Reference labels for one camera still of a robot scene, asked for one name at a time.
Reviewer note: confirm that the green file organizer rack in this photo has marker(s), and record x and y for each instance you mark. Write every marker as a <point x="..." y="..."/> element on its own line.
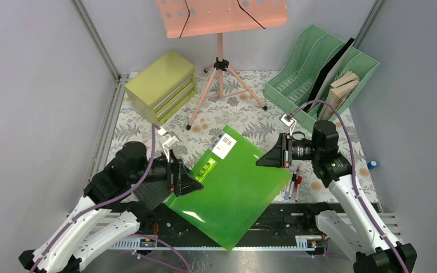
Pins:
<point x="314" y="48"/>

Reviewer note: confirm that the yellow-green drawer cabinet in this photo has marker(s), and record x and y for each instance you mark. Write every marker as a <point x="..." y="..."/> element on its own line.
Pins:
<point x="163" y="88"/>

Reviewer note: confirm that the green puzzle book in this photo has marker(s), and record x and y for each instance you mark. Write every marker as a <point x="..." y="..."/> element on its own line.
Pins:
<point x="326" y="111"/>

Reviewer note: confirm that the black pen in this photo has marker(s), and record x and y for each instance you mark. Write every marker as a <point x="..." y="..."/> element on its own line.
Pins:
<point x="295" y="180"/>

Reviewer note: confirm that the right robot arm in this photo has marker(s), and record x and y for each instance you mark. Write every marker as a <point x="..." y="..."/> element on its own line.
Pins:
<point x="367" y="241"/>

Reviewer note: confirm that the dark grey studded plate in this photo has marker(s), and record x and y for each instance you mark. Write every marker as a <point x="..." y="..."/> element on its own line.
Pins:
<point x="152" y="194"/>

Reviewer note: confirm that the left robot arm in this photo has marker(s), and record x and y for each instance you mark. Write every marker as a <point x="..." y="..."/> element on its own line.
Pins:
<point x="101" y="217"/>

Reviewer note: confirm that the pink music stand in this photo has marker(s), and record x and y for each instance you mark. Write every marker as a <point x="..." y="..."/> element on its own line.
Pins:
<point x="198" y="18"/>

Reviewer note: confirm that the floral tablecloth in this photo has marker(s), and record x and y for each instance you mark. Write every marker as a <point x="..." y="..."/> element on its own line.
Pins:
<point x="243" y="114"/>

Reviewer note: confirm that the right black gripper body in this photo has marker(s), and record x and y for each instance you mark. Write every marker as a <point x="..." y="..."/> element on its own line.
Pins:
<point x="298" y="149"/>

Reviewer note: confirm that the red marker pen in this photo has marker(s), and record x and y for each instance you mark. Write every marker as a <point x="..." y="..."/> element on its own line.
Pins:
<point x="298" y="183"/>

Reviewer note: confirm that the blue white marker pen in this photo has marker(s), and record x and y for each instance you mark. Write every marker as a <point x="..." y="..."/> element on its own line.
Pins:
<point x="288" y="187"/>

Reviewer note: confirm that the purple puzzle book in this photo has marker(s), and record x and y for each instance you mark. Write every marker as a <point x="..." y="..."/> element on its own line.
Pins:
<point x="342" y="87"/>

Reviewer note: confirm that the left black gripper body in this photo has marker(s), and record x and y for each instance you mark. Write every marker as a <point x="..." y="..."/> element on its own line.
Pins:
<point x="173" y="177"/>

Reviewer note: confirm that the green transparent folder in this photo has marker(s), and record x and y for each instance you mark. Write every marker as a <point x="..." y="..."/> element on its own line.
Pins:
<point x="236" y="191"/>

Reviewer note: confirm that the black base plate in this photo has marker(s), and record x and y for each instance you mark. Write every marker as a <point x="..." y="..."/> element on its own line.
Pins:
<point x="278" y="227"/>

